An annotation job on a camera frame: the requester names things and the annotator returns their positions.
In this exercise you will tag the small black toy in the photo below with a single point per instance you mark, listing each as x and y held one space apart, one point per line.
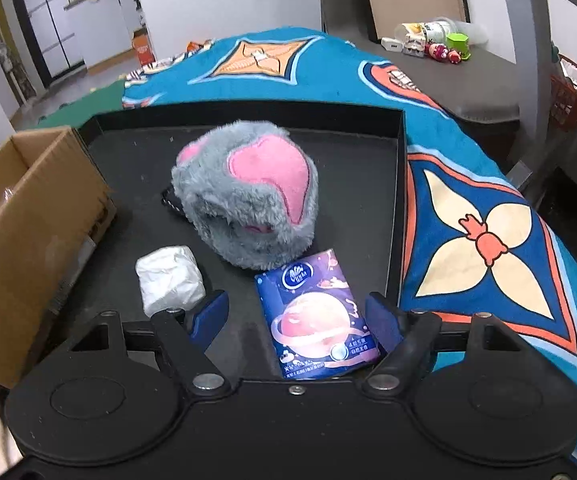
171 202

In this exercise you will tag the white yellow paper cup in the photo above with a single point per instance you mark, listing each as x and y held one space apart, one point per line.
411 31

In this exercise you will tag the purple tissue packet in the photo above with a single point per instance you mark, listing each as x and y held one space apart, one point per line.
313 320

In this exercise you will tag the black framed sliding door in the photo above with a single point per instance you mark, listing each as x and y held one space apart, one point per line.
53 25

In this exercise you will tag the brown cardboard box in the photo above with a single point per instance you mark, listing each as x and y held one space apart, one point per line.
33 250

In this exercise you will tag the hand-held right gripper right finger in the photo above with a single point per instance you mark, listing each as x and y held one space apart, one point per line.
383 322

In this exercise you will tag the green cup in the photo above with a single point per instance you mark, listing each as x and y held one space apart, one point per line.
458 45

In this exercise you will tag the clear plastic container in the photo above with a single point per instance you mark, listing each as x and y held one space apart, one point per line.
461 27

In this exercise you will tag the grey floor mattress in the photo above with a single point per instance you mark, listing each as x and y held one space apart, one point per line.
458 90

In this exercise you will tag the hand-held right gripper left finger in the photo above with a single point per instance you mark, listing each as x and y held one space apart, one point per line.
211 317

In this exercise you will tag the white kitchen cabinet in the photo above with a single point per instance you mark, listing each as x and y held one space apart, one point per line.
101 25

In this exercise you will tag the green cloth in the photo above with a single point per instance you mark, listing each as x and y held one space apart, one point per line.
88 105

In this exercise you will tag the orange cardboard box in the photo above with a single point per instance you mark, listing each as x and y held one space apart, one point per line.
143 51

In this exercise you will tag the white tissue wad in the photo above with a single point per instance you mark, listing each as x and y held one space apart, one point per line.
168 280

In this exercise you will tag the blue patterned blanket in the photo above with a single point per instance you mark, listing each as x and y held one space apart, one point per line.
468 200

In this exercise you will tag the grey pink plush toy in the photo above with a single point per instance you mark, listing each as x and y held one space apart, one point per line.
228 210

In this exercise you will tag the white charger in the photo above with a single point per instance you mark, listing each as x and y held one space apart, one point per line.
390 45

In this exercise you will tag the red round toy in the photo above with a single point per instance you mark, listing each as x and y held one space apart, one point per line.
454 55
436 51

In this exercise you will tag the black tray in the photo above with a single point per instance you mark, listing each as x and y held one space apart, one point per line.
358 200

